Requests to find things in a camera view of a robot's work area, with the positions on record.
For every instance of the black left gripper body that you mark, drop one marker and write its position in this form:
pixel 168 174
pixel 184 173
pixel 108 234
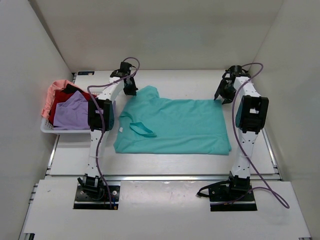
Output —
pixel 131 83

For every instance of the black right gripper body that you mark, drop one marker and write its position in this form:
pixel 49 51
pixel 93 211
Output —
pixel 227 91

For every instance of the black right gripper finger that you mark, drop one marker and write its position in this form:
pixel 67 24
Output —
pixel 217 94
pixel 226 101

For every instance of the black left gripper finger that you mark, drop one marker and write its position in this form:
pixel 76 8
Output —
pixel 127 91
pixel 133 91

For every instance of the teal t shirt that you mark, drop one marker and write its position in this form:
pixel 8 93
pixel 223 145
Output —
pixel 150 124

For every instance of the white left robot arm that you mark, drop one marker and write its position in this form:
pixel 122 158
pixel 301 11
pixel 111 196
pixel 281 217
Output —
pixel 101 112

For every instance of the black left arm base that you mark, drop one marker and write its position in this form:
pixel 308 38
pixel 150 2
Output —
pixel 92 194

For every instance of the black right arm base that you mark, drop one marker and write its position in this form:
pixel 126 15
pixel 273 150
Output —
pixel 232 195

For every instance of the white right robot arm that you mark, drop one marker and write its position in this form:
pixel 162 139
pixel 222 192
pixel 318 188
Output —
pixel 249 112

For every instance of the purple t shirt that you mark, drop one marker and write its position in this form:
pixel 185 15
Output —
pixel 72 115

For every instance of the red t shirt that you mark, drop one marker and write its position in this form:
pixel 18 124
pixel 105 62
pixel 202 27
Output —
pixel 62 96

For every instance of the pink t shirt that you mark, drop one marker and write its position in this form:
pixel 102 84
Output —
pixel 57 85

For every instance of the white plastic laundry basket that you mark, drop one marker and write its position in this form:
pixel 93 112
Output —
pixel 47 127

